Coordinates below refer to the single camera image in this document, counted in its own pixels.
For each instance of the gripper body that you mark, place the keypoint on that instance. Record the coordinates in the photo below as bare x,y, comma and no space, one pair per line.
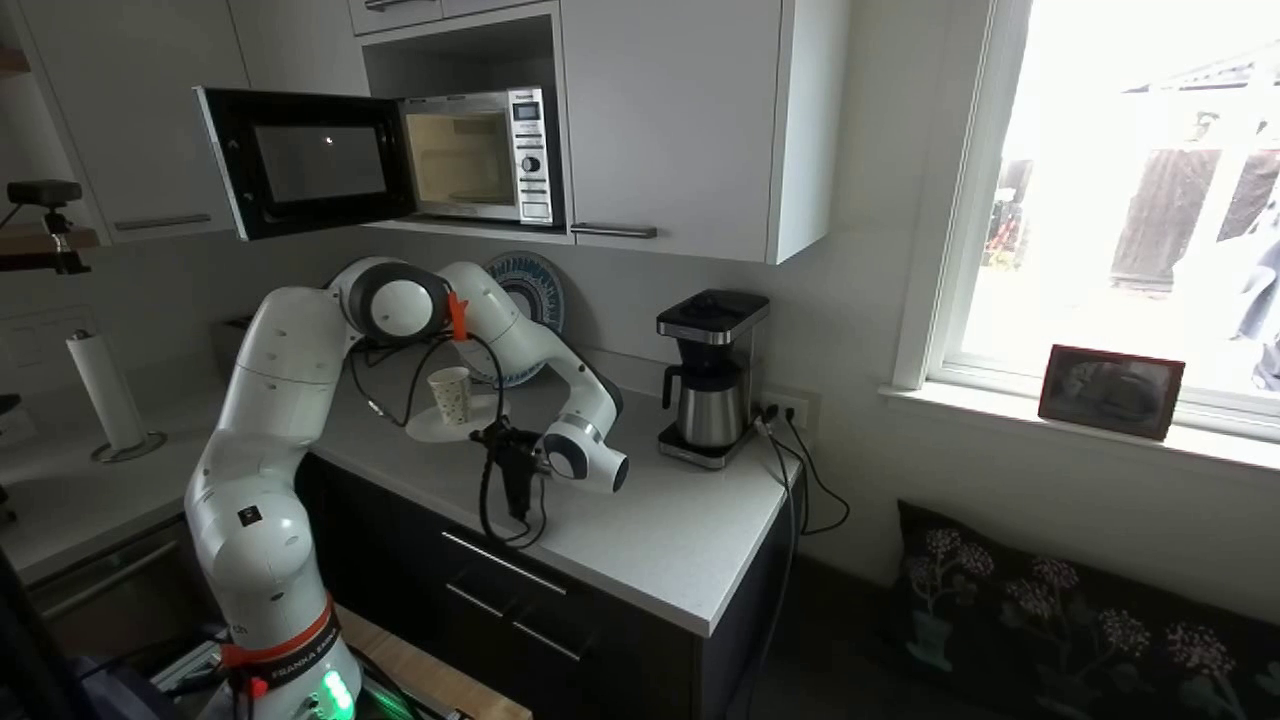
518,465

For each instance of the microwave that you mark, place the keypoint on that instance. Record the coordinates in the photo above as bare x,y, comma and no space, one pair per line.
480,150

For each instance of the paper towel roll on holder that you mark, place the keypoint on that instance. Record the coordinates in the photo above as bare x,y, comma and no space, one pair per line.
105,395

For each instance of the paper cup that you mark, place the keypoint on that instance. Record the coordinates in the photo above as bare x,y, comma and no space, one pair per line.
450,393

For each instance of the black and steel coffee maker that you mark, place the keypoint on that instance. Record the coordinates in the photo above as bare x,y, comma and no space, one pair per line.
710,380

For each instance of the white plate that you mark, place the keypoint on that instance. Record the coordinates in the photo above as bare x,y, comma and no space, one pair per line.
430,428

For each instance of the dark picture frame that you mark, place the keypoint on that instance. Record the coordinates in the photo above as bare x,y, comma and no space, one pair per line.
1110,392

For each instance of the camera on mount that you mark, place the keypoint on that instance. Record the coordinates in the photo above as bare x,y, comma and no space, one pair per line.
45,195

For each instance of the microwave door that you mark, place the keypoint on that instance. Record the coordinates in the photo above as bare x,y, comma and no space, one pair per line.
310,165

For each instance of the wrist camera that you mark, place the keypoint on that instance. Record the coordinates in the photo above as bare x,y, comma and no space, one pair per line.
491,436

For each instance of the window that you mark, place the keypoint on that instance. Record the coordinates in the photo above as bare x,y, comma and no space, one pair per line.
1120,200

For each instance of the wall socket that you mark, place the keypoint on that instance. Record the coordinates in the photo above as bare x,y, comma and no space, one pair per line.
795,408

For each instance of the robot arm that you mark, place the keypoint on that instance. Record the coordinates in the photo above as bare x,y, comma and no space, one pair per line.
270,400

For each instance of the blue patterned decorative plate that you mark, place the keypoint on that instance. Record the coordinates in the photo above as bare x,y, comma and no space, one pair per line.
535,290

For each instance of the dark floral cushion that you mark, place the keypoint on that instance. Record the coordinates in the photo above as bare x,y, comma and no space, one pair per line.
1060,620

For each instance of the white wall cabinet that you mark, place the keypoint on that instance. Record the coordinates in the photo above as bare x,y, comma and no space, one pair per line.
690,120
130,110

